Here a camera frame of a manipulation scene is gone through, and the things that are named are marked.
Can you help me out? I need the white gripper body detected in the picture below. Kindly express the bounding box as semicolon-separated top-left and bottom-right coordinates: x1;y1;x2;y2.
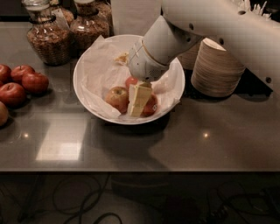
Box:
128;38;169;82

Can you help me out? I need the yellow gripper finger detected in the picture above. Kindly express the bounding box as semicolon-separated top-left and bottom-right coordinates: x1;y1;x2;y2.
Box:
128;82;152;117
114;52;129;65

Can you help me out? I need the yellowish red apple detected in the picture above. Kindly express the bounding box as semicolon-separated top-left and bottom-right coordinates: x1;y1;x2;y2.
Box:
105;87;129;114

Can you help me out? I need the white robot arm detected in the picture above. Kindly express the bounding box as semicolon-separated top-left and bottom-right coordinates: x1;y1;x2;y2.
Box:
128;0;280;116

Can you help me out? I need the red apple in bowl rear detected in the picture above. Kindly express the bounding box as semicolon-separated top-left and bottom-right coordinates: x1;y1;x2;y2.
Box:
125;76;137;89

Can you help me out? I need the red apple with sticker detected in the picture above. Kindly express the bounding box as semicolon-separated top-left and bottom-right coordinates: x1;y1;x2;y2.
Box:
142;94;158;116

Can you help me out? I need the white bowl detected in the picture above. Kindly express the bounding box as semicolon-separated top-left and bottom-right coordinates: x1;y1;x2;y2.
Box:
73;34;186;126

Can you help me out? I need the red apple on table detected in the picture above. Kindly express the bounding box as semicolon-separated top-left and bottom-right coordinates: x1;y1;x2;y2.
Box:
22;73;49;95
10;65;35;84
0;64;11;83
0;82;26;108

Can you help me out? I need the yellowish apple at edge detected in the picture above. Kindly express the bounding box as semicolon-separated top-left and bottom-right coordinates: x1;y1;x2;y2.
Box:
0;101;9;126

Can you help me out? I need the white paper liner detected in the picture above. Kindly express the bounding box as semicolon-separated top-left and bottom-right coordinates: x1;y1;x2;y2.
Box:
80;35;182;120

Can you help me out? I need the rear glass jar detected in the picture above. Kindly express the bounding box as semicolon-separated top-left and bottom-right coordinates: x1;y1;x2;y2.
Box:
95;0;114;36
50;0;74;25

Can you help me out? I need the stack of paper bowls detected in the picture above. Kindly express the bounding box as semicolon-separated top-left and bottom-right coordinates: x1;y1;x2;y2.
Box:
178;43;200;70
191;38;245;98

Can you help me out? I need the glass jar of granola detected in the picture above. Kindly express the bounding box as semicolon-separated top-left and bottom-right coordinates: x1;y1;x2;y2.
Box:
70;0;109;52
22;0;72;66

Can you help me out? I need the white cutlery bundle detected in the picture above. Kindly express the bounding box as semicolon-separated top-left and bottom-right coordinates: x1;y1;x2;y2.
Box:
233;0;272;20

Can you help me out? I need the black cable on floor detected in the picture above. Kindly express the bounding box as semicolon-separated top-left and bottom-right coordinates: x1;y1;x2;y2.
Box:
0;172;123;224

